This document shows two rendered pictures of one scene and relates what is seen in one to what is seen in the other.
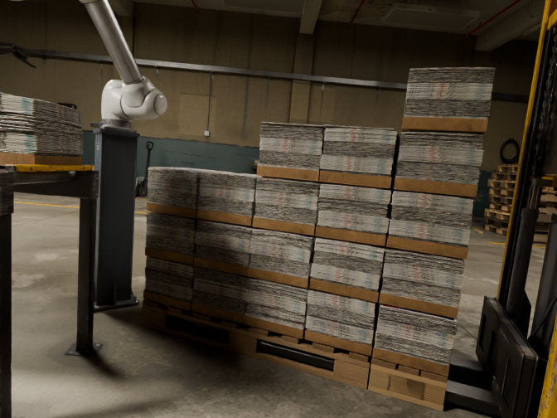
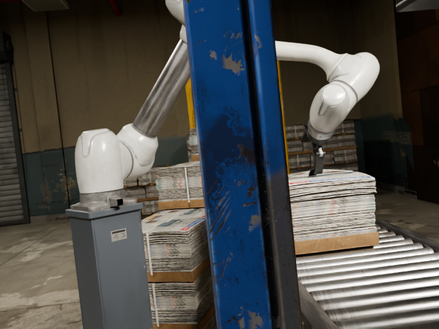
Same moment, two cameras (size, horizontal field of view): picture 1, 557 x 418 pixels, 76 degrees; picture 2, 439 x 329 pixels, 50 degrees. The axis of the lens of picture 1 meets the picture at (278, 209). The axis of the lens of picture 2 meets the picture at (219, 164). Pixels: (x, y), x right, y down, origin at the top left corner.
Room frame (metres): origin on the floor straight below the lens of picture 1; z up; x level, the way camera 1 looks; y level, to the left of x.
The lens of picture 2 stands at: (1.69, 2.64, 1.19)
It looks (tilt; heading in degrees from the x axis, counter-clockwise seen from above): 3 degrees down; 267
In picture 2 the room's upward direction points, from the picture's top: 6 degrees counter-clockwise
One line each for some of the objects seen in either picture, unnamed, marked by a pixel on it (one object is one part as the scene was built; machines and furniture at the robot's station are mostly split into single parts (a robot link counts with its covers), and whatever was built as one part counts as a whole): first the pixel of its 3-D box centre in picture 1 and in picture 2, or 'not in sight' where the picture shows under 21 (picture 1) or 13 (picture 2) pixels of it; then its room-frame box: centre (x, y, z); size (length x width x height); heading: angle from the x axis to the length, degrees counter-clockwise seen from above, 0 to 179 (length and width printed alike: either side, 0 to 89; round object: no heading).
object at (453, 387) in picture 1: (362, 367); not in sight; (1.45, -0.42, 0.05); 1.05 x 0.10 x 0.04; 70
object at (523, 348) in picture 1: (500, 354); not in sight; (1.39, -0.96, 0.20); 0.62 x 0.05 x 0.30; 160
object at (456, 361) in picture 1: (368, 343); not in sight; (1.68, -0.50, 0.05); 1.05 x 0.10 x 0.04; 70
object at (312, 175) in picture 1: (299, 173); (198, 200); (1.71, -0.09, 0.86); 0.38 x 0.29 x 0.04; 160
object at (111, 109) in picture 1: (118, 101); (100, 159); (2.04, 0.94, 1.17); 0.18 x 0.16 x 0.22; 68
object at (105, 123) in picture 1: (113, 125); (105, 198); (2.03, 0.97, 1.03); 0.22 x 0.18 x 0.06; 127
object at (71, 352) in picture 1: (84, 347); not in sight; (1.49, 0.81, 0.01); 0.14 x 0.14 x 0.01; 1
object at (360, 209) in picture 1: (263, 259); (200, 282); (1.75, 0.05, 0.42); 1.17 x 0.39 x 0.83; 70
